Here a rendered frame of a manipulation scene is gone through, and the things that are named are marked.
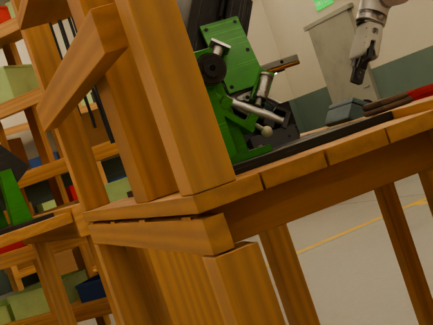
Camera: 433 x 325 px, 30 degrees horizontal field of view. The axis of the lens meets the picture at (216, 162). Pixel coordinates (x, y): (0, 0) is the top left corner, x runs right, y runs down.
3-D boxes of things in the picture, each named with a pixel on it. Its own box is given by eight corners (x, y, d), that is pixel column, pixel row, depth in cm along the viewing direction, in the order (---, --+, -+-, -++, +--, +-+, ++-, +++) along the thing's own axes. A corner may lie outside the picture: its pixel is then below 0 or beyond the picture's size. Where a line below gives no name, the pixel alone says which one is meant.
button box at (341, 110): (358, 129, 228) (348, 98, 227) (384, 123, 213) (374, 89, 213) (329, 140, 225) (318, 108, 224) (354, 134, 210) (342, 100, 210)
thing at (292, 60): (280, 73, 252) (277, 64, 252) (300, 63, 236) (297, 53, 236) (165, 110, 240) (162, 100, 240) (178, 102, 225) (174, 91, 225)
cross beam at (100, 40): (57, 128, 279) (49, 103, 279) (129, 46, 155) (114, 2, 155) (44, 132, 277) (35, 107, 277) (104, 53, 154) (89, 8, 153)
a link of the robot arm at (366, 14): (393, 16, 226) (390, 26, 225) (377, 24, 234) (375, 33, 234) (366, 6, 224) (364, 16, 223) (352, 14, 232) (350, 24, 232)
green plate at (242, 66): (259, 94, 226) (231, 29, 230) (267, 81, 218) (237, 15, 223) (222, 106, 222) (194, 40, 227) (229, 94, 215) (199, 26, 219)
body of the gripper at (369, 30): (390, 22, 225) (381, 60, 223) (373, 30, 235) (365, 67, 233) (367, 13, 223) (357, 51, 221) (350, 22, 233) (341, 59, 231)
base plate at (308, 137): (238, 159, 287) (236, 153, 287) (394, 118, 182) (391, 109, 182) (128, 197, 274) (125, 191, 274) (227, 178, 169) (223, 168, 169)
